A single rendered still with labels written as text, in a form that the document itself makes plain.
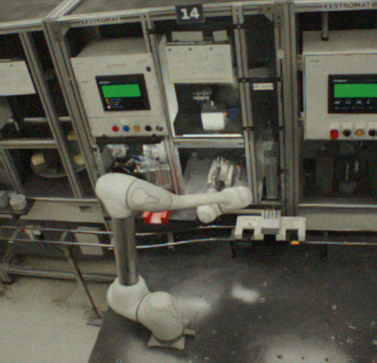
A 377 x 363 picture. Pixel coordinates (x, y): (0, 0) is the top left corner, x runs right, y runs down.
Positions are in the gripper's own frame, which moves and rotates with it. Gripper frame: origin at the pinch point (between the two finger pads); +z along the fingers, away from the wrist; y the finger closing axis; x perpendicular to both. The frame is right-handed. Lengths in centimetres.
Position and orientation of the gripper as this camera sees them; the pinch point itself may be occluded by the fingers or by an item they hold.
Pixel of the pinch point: (218, 174)
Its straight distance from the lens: 281.3
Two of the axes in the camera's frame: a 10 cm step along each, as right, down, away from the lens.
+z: 2.2, -5.1, 8.3
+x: -9.7, -0.2, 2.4
